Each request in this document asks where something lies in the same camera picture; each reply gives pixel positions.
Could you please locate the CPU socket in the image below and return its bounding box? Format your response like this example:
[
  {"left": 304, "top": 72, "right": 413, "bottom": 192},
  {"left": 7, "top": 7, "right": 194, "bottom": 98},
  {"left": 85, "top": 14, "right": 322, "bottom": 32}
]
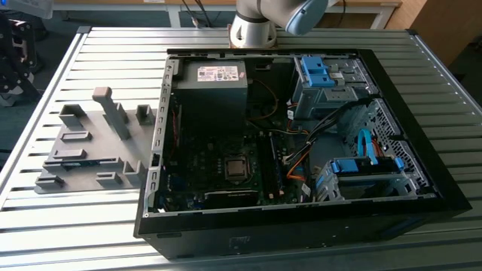
[{"left": 224, "top": 154, "right": 253, "bottom": 184}]

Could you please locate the black graphics card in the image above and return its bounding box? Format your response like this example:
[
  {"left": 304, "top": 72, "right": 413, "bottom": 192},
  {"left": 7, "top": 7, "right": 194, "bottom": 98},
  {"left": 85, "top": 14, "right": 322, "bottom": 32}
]
[{"left": 204, "top": 188, "right": 262, "bottom": 210}]

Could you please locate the grey parts rack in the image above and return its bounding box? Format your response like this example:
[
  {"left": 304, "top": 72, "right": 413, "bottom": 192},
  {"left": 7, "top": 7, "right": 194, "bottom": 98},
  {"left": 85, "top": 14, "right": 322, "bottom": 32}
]
[{"left": 34, "top": 86, "right": 158, "bottom": 195}]

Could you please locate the tall grey drive cage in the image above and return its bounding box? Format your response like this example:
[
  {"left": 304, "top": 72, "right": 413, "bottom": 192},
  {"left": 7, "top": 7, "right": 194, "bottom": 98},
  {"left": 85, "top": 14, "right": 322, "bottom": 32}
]
[{"left": 292, "top": 56, "right": 380, "bottom": 122}]

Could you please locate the grey power supply unit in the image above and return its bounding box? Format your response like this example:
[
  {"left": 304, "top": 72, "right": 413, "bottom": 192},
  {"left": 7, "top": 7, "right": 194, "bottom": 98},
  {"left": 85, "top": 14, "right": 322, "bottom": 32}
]
[{"left": 174, "top": 61, "right": 250, "bottom": 133}]

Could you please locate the black PC case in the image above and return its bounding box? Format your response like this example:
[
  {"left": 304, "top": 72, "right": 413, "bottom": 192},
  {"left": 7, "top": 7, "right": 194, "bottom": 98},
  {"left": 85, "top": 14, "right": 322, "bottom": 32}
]
[{"left": 134, "top": 47, "right": 475, "bottom": 260}]

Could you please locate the yellow wire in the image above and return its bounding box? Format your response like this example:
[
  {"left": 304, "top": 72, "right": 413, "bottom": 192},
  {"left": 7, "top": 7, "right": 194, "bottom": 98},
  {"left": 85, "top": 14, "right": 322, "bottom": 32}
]
[{"left": 248, "top": 78, "right": 281, "bottom": 121}]

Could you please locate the orange wire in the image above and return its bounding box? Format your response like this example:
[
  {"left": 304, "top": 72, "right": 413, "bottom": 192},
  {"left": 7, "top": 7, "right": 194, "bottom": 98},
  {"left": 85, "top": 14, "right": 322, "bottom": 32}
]
[{"left": 286, "top": 149, "right": 314, "bottom": 181}]

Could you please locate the blue flat wire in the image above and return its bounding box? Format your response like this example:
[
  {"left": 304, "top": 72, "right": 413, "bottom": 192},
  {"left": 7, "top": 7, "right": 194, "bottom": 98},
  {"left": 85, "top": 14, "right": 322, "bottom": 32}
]
[{"left": 357, "top": 128, "right": 380, "bottom": 166}]

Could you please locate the green motherboard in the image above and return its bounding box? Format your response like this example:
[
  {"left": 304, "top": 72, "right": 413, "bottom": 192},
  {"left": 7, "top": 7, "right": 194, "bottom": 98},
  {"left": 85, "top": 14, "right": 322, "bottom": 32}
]
[{"left": 162, "top": 128, "right": 316, "bottom": 212}]

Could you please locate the brown wooden cabinet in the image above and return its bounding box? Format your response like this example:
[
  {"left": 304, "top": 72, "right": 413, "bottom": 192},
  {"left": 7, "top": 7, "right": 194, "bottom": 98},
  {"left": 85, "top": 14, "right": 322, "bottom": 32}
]
[{"left": 384, "top": 0, "right": 482, "bottom": 67}]

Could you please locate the hard disk in blue carrier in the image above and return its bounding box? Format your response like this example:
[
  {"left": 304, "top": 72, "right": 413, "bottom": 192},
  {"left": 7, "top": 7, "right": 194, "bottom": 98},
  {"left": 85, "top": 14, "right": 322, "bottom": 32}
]
[{"left": 330, "top": 157, "right": 408, "bottom": 178}]

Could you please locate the low grey disk bay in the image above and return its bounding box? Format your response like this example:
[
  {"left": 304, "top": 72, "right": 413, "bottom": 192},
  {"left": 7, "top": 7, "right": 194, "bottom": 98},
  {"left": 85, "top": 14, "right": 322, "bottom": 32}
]
[{"left": 314, "top": 158, "right": 435, "bottom": 203}]

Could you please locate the blue-green RAM stick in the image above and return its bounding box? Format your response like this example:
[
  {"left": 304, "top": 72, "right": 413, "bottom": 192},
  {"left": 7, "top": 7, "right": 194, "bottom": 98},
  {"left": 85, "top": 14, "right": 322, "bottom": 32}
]
[
  {"left": 269, "top": 132, "right": 286, "bottom": 195},
  {"left": 62, "top": 160, "right": 102, "bottom": 171}
]

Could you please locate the black cable bundle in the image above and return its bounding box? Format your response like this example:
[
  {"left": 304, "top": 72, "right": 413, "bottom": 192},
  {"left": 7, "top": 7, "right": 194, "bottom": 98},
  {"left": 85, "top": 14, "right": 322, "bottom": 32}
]
[{"left": 282, "top": 97, "right": 373, "bottom": 167}]

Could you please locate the red wire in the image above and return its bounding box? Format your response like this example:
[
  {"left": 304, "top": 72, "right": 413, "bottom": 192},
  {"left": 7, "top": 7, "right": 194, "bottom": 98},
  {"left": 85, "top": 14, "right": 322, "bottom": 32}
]
[{"left": 171, "top": 108, "right": 181, "bottom": 149}]

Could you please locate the white stand leg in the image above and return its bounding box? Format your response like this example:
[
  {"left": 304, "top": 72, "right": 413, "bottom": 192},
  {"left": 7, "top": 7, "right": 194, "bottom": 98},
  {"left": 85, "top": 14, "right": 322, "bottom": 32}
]
[{"left": 0, "top": 84, "right": 23, "bottom": 107}]

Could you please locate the white-framed wooden desk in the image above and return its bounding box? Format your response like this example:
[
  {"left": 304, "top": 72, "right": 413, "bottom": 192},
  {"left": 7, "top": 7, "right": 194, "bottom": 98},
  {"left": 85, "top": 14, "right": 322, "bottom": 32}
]
[{"left": 53, "top": 0, "right": 404, "bottom": 29}]

